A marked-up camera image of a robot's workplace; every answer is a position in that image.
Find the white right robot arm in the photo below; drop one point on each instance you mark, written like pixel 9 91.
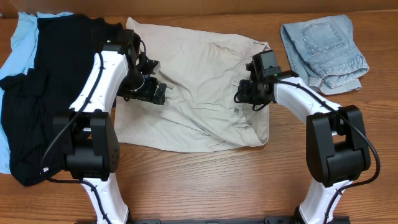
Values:
pixel 337 149

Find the light blue t-shirt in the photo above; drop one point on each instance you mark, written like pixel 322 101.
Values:
pixel 24 42

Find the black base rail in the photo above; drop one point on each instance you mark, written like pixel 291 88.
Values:
pixel 214 221

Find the beige shorts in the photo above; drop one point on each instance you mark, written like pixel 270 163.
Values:
pixel 202 71

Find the black t-shirt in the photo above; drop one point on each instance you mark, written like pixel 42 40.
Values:
pixel 62 64

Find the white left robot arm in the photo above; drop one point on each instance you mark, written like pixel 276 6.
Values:
pixel 85 137

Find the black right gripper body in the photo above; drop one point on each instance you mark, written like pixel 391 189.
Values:
pixel 252 94

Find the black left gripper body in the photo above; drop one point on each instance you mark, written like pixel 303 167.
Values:
pixel 153 91

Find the folded light blue jeans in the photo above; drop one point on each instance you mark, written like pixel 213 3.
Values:
pixel 323 53

